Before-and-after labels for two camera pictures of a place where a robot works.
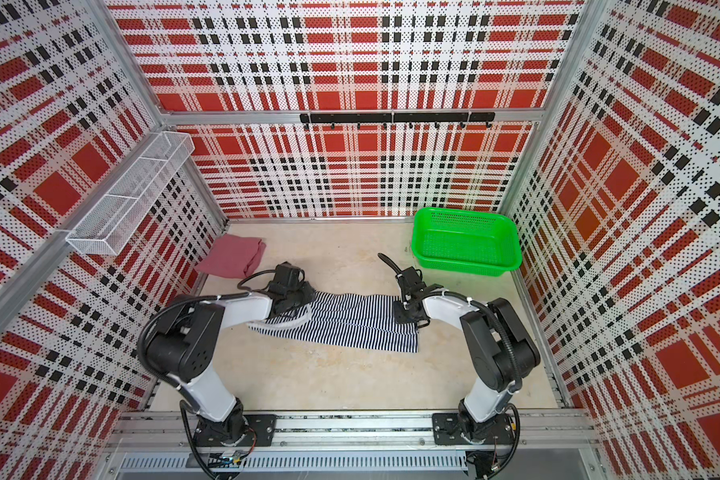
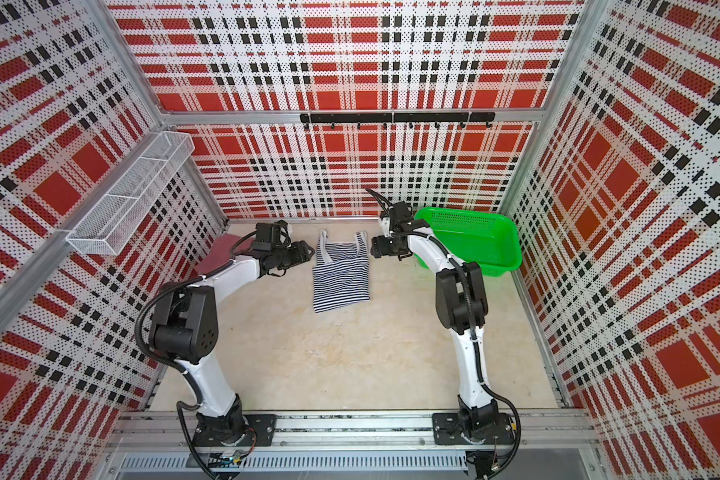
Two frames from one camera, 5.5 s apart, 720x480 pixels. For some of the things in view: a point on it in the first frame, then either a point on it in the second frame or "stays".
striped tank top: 357,320 → 340,272
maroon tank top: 233,256 stays
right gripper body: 402,312 → 388,246
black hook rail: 383,118 stays
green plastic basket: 468,242 stays
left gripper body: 301,295 → 281,257
